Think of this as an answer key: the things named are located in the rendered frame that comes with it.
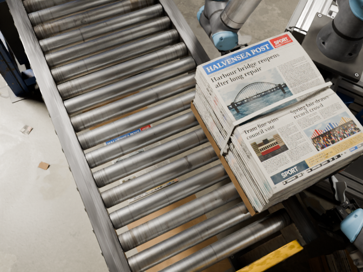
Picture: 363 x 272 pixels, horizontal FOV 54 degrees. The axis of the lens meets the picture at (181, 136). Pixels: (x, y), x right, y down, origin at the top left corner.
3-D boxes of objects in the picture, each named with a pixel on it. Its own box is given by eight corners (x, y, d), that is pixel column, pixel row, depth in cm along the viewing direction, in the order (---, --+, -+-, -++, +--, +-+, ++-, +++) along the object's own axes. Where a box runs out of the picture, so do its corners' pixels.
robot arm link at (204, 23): (196, 4, 122) (194, 22, 129) (211, 27, 118) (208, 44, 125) (216, -2, 124) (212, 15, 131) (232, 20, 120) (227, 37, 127)
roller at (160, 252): (279, 205, 104) (283, 197, 100) (130, 280, 93) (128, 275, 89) (269, 191, 107) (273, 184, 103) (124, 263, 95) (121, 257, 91)
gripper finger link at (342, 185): (347, 168, 101) (353, 199, 97) (337, 175, 106) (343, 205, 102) (336, 168, 100) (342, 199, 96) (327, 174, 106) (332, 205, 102)
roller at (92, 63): (181, 44, 128) (182, 34, 123) (54, 88, 117) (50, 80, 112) (175, 34, 130) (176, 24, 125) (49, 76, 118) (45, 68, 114)
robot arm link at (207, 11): (236, 4, 108) (229, 28, 118) (229, -23, 113) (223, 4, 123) (210, 5, 107) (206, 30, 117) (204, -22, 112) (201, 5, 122)
